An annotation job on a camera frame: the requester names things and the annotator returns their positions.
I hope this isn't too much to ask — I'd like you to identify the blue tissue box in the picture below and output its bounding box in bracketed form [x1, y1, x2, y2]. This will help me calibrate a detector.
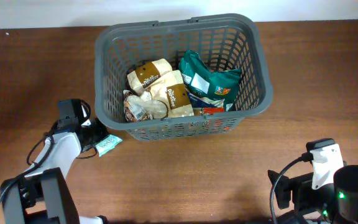
[186, 91, 224, 108]

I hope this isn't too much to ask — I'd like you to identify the grey plastic shopping basket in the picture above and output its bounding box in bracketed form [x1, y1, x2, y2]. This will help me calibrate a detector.
[94, 14, 273, 141]

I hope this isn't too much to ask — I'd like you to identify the light blue wipes packet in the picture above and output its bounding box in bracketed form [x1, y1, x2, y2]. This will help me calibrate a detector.
[95, 134, 122, 157]

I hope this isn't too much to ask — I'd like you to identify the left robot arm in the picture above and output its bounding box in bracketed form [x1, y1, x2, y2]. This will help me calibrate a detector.
[0, 99, 108, 224]

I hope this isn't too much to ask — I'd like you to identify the red spaghetti packet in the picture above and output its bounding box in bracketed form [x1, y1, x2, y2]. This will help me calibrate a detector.
[193, 108, 225, 116]

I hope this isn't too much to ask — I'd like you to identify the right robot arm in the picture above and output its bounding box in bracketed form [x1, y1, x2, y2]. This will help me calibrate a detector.
[268, 138, 358, 223]

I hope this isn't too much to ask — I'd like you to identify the beige Pantree pouch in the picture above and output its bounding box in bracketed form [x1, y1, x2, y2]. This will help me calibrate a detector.
[146, 70, 194, 118]
[122, 58, 173, 123]

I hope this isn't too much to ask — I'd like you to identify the green snack bag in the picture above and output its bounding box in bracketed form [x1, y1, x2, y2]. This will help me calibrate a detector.
[178, 50, 242, 111]

